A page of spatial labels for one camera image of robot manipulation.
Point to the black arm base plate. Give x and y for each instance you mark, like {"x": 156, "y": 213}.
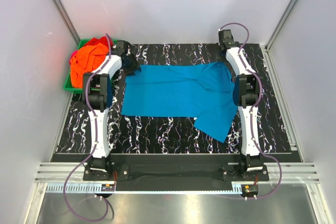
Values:
{"x": 127, "y": 167}

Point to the orange t shirt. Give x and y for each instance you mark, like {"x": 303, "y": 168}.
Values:
{"x": 83, "y": 62}

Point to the white slotted cable duct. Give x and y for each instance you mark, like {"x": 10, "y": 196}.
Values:
{"x": 122, "y": 188}

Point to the red t shirt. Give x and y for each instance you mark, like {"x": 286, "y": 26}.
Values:
{"x": 102, "y": 45}

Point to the green plastic bin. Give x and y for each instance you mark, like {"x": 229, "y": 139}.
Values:
{"x": 110, "y": 66}

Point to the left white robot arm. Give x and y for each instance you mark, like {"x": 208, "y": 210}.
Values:
{"x": 97, "y": 96}

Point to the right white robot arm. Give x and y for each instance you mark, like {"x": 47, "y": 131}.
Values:
{"x": 246, "y": 96}

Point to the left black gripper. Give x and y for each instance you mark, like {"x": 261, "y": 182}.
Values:
{"x": 134, "y": 67}

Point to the blue t shirt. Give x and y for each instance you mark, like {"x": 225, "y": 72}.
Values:
{"x": 203, "y": 92}

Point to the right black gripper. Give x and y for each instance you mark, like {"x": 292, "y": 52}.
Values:
{"x": 221, "y": 59}

